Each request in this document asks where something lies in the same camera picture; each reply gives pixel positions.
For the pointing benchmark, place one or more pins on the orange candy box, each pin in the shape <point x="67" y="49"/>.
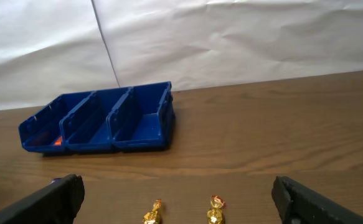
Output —
<point x="58" y="142"/>

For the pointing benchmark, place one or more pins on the blue tray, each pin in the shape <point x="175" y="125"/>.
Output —
<point x="144" y="127"/>

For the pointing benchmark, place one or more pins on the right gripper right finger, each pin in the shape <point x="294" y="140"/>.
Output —
<point x="302" y="208"/>

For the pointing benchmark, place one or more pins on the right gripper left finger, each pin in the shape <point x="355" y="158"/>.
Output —
<point x="50" y="202"/>

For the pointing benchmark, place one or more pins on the gold candy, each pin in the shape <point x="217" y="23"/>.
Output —
<point x="215" y="214"/>
<point x="152" y="216"/>

